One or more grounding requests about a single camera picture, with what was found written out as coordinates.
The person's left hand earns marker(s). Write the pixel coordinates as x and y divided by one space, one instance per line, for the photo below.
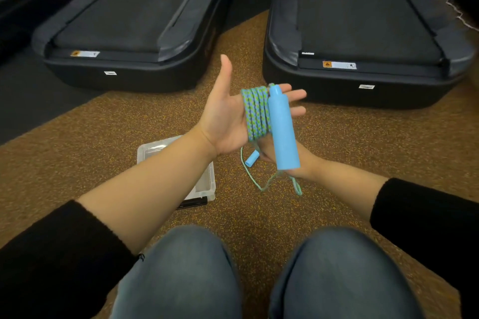
222 120

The person's right hand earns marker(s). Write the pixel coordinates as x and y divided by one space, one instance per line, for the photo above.
308 163

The person's left middle finger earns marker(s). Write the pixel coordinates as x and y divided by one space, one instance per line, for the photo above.
297 95

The person's left thumb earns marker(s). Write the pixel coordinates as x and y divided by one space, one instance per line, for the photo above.
224 75

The person's right fingers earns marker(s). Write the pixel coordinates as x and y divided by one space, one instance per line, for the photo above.
268 148

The person's right forearm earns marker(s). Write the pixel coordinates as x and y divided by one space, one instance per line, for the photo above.
348 186

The person's left forearm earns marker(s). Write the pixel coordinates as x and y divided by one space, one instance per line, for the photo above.
149 188

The clear plastic storage box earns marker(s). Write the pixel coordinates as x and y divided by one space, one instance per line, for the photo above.
204 184

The flat black object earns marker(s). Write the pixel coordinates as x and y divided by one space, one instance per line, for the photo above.
192 203

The person's right leg in jeans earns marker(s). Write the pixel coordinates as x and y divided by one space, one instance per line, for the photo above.
340 277

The person's leg in jeans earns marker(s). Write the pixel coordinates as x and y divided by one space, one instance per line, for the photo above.
340 277
179 277

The person's left leg in jeans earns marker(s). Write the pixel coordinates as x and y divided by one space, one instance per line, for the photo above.
179 277

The person's black right sleeve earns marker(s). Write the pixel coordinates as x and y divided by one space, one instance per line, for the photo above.
430 232

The person's black sleeve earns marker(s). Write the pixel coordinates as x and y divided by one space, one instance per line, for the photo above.
430 232
56 270

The person's black left sleeve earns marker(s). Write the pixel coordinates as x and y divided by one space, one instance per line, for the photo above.
56 270

